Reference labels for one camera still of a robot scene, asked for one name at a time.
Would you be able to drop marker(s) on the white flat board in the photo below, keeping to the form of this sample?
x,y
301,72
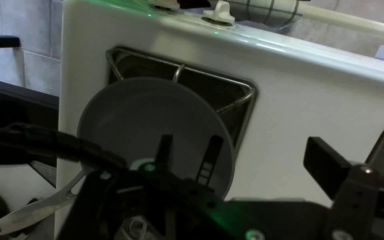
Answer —
x,y
10,187

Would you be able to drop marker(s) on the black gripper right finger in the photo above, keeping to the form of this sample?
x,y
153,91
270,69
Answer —
x,y
327,164

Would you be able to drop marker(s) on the white stove knob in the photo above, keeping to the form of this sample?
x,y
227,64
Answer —
x,y
219,13

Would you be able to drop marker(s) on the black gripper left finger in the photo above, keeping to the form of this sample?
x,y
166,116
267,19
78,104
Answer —
x,y
209,160

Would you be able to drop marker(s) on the white gas stove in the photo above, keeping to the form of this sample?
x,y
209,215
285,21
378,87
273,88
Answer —
x,y
313,101

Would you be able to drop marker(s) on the white object with grid lines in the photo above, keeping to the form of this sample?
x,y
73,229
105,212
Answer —
x,y
263,8

